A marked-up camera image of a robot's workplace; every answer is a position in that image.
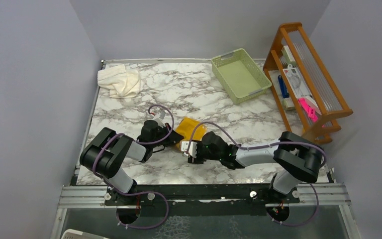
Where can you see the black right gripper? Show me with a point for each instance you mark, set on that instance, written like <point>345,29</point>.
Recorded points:
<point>197,158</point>

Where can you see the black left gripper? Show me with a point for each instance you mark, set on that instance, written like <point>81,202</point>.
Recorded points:
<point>172,139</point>

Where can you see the brown yellow bear towel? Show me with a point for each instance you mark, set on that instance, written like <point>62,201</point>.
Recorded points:
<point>185,129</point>

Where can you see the cream white towel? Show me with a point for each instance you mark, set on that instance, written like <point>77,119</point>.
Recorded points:
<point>122,83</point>

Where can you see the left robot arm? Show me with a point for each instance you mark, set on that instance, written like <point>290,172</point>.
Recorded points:
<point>105,154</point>

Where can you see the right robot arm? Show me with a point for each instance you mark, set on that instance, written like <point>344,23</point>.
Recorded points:
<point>299,158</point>

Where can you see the light green plastic basket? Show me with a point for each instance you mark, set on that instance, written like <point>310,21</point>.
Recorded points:
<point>240,76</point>

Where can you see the blue item on rack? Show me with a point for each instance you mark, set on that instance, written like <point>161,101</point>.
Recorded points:
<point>283,87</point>

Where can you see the pink item on rack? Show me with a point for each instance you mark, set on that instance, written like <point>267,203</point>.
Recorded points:
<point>310,107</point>

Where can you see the white packaged item on rack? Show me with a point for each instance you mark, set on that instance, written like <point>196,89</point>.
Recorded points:
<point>296,81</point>

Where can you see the orange wooden rack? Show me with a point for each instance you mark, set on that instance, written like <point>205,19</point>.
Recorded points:
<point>316,98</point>

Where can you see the small box on rack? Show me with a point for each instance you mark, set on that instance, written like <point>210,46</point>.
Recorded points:
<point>287,54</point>

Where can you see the white bin corner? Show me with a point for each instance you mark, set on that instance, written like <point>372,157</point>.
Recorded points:
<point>75,234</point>

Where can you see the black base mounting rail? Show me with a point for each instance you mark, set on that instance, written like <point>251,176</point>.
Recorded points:
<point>199,200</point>

